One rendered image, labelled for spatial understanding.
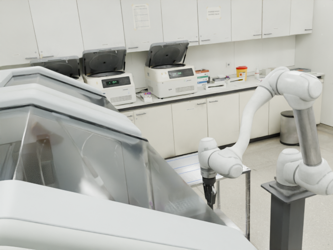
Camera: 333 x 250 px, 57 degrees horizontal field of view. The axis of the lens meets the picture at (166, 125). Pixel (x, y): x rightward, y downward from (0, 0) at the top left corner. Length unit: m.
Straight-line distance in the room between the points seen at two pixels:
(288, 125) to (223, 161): 3.27
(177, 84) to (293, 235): 2.39
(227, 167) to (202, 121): 2.82
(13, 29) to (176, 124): 2.21
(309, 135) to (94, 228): 1.54
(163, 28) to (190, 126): 1.34
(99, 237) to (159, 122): 3.66
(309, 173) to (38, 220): 1.70
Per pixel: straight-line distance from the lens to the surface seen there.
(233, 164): 1.45
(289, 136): 4.74
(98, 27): 3.96
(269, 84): 1.75
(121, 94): 3.78
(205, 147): 1.57
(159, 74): 3.94
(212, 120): 4.31
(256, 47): 5.30
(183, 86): 4.02
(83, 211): 0.40
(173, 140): 4.14
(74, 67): 3.98
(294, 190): 2.16
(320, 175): 1.94
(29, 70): 1.89
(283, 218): 2.23
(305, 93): 1.63
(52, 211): 0.38
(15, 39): 3.93
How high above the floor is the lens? 1.79
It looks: 18 degrees down
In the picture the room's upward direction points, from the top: 5 degrees counter-clockwise
